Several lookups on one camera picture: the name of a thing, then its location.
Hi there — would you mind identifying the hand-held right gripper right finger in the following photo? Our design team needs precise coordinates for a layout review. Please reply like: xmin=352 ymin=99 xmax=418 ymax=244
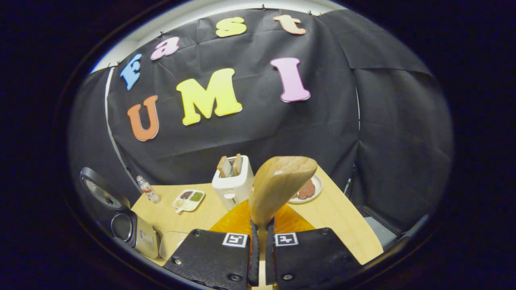
xmin=265 ymin=203 xmax=362 ymax=290

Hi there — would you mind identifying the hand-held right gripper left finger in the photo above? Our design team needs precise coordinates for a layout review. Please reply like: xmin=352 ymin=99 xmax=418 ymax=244
xmin=163 ymin=199 xmax=260 ymax=289

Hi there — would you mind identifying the dark grey rice cooker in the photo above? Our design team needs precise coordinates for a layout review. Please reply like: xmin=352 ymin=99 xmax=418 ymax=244
xmin=79 ymin=167 xmax=160 ymax=259

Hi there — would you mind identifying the wooden spoon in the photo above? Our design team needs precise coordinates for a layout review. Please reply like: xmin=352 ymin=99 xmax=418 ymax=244
xmin=249 ymin=156 xmax=318 ymax=258

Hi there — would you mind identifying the white divided sauce dish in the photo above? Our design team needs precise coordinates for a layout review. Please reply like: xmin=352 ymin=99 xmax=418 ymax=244
xmin=173 ymin=189 xmax=205 ymax=213

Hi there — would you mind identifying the red meat slice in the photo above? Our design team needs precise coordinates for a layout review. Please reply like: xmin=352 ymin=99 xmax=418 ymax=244
xmin=297 ymin=179 xmax=316 ymax=200

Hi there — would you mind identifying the white round plate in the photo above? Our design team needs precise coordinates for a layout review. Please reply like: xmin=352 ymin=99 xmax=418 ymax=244
xmin=288 ymin=174 xmax=323 ymax=204

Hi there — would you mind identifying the white toaster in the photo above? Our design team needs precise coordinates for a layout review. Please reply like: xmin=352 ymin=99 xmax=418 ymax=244
xmin=212 ymin=155 xmax=254 ymax=211

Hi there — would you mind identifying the small clear water bottle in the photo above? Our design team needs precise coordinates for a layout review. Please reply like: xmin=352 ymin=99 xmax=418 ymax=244
xmin=136 ymin=175 xmax=160 ymax=203

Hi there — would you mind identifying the black backdrop cloth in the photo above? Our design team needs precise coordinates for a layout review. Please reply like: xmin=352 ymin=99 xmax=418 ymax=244
xmin=68 ymin=8 xmax=454 ymax=234

